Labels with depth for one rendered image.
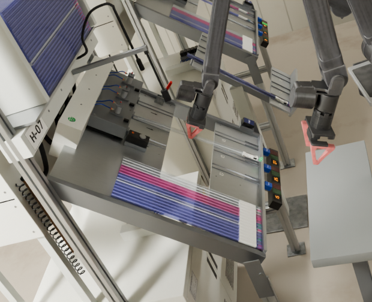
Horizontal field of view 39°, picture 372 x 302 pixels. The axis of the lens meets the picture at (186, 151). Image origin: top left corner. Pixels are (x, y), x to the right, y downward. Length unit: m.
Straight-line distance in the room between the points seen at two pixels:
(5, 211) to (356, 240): 1.13
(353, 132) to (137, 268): 1.79
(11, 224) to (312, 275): 1.42
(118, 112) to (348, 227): 0.88
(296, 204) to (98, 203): 1.54
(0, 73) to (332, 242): 1.17
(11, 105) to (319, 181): 1.16
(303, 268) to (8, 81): 1.65
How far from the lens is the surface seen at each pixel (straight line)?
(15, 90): 1.59
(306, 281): 2.56
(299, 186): 3.05
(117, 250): 2.17
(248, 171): 2.00
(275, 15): 4.86
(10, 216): 1.75
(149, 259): 2.04
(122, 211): 1.61
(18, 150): 1.51
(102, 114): 1.83
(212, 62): 1.82
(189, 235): 1.64
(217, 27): 1.78
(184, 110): 2.16
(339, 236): 1.86
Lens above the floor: 1.91
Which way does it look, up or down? 31 degrees down
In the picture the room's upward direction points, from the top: 25 degrees counter-clockwise
